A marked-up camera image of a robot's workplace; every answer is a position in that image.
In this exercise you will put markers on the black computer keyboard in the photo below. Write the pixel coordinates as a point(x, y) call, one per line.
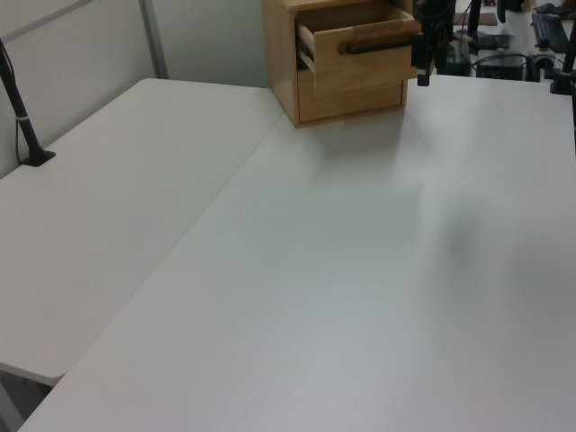
point(550, 31)

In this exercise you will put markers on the black computer box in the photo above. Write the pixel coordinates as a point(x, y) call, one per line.
point(501, 66)

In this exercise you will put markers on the grey metal partition post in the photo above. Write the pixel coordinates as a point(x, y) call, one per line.
point(155, 40)

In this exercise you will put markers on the black camera stand pole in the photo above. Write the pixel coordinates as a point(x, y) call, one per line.
point(20, 117)

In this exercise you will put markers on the wooden drawer with slot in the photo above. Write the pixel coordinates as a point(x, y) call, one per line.
point(351, 101)

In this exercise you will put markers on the black clamp stand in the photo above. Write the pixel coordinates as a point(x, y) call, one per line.
point(564, 74)

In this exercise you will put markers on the black monitor stand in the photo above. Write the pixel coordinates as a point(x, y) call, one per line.
point(474, 18)

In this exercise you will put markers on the light wooden drawer cabinet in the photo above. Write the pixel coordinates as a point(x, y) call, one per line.
point(281, 49)

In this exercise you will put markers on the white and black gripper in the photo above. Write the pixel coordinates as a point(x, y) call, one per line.
point(433, 13)

